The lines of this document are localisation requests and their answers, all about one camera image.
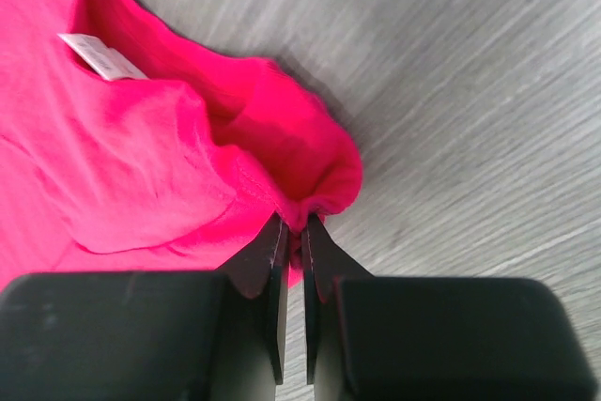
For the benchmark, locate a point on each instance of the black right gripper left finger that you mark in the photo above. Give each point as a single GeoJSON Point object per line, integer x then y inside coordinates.
{"type": "Point", "coordinates": [259, 272]}

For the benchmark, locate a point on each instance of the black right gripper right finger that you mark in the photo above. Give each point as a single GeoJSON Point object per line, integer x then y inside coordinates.
{"type": "Point", "coordinates": [323, 262]}

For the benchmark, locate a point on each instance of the magenta red t-shirt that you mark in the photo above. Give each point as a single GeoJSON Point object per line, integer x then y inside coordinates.
{"type": "Point", "coordinates": [125, 146]}

